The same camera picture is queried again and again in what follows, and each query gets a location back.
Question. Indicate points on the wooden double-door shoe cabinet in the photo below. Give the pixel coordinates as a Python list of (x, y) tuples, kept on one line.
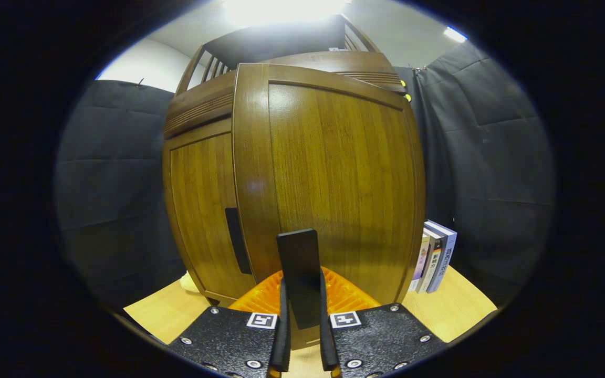
[(202, 102)]

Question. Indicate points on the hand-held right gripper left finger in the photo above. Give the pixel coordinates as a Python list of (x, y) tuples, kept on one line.
[(285, 336)]

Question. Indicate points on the small ceiling light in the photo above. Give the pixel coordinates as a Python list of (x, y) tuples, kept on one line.
[(455, 34)]

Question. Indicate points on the large rectangular ceiling light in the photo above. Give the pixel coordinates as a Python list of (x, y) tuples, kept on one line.
[(287, 10)]

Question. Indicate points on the black orange paperback book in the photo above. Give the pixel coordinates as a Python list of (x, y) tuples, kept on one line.
[(433, 260)]

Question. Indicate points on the white plush toy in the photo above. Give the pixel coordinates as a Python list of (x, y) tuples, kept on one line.
[(189, 284)]

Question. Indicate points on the black backdrop cloth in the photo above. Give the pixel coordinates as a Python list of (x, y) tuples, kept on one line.
[(491, 157)]

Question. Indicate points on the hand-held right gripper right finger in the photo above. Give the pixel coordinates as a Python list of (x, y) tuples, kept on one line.
[(326, 341)]

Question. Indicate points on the light blue paperback book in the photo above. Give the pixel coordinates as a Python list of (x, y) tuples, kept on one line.
[(445, 252)]

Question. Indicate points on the white purple paperback book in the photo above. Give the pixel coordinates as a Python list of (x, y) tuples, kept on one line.
[(420, 262)]

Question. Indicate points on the wooden shoe cabinet door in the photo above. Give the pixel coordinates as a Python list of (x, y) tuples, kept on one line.
[(334, 184), (202, 210)]

